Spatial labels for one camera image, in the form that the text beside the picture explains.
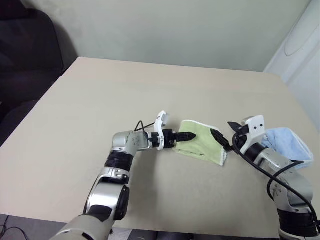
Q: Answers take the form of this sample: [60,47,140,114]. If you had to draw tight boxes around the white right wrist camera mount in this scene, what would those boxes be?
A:
[240,114,266,154]

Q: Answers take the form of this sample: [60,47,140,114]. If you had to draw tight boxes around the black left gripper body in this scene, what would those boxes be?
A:
[162,128,178,150]

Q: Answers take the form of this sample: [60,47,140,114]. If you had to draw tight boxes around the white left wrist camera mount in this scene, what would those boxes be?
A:
[153,110,171,151]

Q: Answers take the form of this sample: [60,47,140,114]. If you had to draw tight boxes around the black floor cable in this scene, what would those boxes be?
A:
[0,214,29,240]

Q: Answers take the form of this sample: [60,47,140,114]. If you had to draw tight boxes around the white panel with oval recess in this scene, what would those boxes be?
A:
[263,0,320,126]

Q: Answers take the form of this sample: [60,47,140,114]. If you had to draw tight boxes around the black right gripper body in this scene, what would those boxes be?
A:
[232,125,251,152]

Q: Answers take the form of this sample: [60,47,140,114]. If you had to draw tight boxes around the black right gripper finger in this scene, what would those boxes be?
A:
[210,128,231,152]
[227,121,244,132]

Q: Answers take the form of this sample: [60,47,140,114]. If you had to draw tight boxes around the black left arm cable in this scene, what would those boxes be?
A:
[134,120,158,141]

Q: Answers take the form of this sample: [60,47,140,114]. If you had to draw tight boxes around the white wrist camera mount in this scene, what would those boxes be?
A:
[153,110,171,151]
[240,114,266,154]

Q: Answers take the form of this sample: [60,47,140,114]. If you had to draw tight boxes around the light blue cloth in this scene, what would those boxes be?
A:
[261,127,315,171]

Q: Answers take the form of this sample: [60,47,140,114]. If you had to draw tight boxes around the green cloth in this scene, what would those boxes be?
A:
[173,119,229,167]

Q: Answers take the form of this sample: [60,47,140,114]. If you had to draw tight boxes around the dark upholstered chair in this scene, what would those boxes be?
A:
[0,0,79,135]

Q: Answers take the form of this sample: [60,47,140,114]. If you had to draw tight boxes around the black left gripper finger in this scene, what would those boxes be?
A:
[175,131,197,138]
[175,136,197,143]

